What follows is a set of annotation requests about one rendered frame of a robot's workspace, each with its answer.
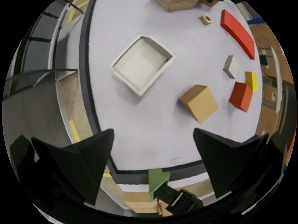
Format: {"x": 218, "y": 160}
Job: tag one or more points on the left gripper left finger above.
{"x": 81, "y": 164}

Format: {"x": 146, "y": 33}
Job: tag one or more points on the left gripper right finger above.
{"x": 225, "y": 159}

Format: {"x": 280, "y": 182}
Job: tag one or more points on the tan cube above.
{"x": 199, "y": 102}

